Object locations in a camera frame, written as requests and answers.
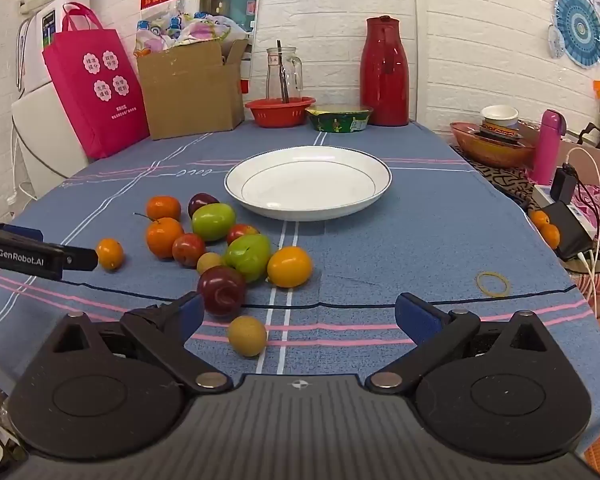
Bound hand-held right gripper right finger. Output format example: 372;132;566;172
365;292;556;393

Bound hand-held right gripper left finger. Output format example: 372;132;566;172
52;291;233;395

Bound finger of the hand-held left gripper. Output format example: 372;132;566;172
0;218;45;242
60;246;100;272

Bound yellow-brown longan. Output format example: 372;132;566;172
196;252;226;276
227;315;268;358

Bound red apple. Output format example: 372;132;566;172
172;233;207;267

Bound elongated green fruit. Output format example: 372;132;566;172
223;233;272;283

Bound orange tangerine with stem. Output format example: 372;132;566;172
133;212;185;260

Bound round green fruit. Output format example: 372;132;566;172
191;203;237;242

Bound red tomato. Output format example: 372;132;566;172
226;223;260;246

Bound yellow-orange citrus fruit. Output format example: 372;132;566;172
266;246;313;289

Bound white plate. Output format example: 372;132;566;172
224;146;393;222

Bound yellow rubber band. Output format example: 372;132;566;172
475;271;512;297

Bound blue striped tablecloth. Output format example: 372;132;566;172
0;120;600;456

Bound white appliance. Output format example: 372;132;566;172
11;80;90;200

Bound pink tote bag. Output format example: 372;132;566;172
42;2;151;161

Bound black patterned cloth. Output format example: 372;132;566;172
452;145;546;211

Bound black flat device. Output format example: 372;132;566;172
547;202;595;261

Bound orange glass bowl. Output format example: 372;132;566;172
450;121;536;169

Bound white power strip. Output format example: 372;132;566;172
532;184;599;242

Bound black charger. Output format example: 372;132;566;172
550;162;579;205

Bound stacked patterned bowls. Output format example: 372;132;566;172
479;117;522;141

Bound white water dispenser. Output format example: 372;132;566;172
17;0;93;96

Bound green printed bowl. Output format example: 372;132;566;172
305;104;374;134

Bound red plastic basket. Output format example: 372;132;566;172
244;96;317;128

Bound pink thermos bottle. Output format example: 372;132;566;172
530;108;567;186

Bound small cardboard box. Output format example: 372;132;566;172
520;125;600;181

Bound red thermos jug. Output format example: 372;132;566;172
360;16;411;127

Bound dark utensil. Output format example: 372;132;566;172
276;40;290;103

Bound floral printed cloth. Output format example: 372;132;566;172
134;12;255;56

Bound glass pitcher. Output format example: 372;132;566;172
266;47;304;103

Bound blue paper fan decoration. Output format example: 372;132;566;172
547;0;600;77

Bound white cable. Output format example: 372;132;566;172
565;146;600;318

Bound wall calendar picture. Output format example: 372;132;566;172
195;0;259;36

